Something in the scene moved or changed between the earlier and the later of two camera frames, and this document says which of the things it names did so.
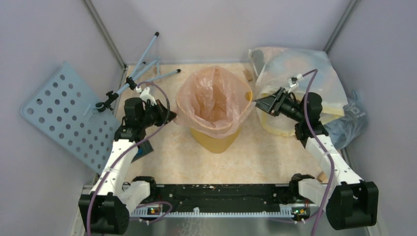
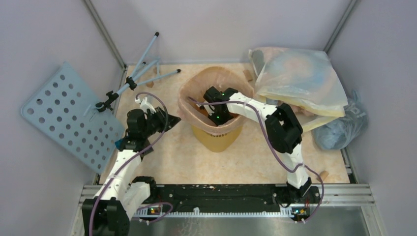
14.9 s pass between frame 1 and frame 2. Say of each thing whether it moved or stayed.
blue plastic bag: stayed
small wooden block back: stayed
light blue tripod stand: stayed
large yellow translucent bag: stayed
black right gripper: moved
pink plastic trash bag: moved
